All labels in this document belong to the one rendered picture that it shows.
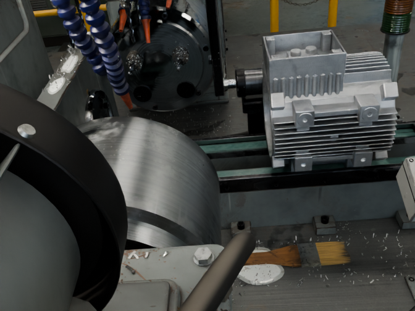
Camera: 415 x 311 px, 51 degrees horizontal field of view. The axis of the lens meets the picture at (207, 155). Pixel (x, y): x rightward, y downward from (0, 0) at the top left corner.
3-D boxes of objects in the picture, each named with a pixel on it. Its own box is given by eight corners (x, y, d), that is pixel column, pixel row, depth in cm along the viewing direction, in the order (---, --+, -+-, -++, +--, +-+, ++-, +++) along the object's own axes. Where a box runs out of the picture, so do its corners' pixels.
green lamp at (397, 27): (385, 36, 99) (388, 16, 96) (377, 26, 104) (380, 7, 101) (412, 33, 98) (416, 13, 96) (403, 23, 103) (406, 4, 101)
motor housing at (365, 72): (274, 188, 78) (272, 94, 66) (263, 129, 93) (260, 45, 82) (388, 179, 76) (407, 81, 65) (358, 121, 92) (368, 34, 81)
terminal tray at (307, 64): (270, 101, 72) (268, 61, 68) (263, 73, 81) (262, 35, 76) (343, 94, 71) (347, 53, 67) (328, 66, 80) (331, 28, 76)
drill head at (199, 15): (110, 136, 98) (79, 28, 83) (135, 60, 131) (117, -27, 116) (221, 127, 96) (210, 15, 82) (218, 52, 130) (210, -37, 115)
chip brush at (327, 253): (236, 272, 79) (236, 269, 78) (234, 251, 83) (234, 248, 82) (352, 263, 77) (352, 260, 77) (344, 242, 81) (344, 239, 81)
